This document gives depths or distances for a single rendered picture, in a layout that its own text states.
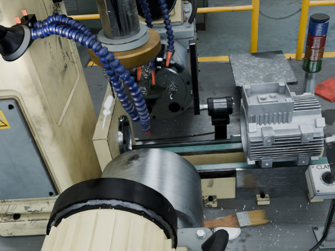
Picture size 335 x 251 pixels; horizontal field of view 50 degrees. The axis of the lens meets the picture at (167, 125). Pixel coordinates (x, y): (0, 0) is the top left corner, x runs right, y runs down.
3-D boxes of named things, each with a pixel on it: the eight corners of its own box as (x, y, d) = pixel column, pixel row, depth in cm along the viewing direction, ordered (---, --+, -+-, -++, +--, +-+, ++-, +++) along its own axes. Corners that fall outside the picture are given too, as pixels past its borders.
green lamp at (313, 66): (305, 72, 124) (307, 61, 122) (300, 64, 129) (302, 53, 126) (323, 71, 124) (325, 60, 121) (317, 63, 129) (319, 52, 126)
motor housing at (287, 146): (248, 177, 104) (250, 126, 93) (239, 135, 119) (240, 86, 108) (318, 172, 103) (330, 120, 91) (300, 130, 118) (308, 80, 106)
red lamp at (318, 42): (308, 49, 119) (310, 36, 116) (303, 41, 124) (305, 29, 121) (327, 48, 118) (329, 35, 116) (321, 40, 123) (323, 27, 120)
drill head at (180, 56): (125, 137, 126) (111, 75, 110) (136, 77, 158) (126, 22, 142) (197, 132, 123) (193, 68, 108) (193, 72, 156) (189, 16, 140)
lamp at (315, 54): (307, 61, 122) (308, 49, 119) (302, 53, 126) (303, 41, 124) (325, 60, 121) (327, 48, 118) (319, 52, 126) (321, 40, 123)
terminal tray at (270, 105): (247, 127, 98) (248, 105, 94) (241, 104, 107) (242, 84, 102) (292, 123, 97) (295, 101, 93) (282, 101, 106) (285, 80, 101)
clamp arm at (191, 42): (192, 115, 118) (186, 44, 102) (192, 110, 120) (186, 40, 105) (203, 114, 118) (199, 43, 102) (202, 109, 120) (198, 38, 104)
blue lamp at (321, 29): (310, 36, 116) (312, 23, 113) (305, 29, 121) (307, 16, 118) (329, 35, 116) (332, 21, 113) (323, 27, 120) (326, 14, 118)
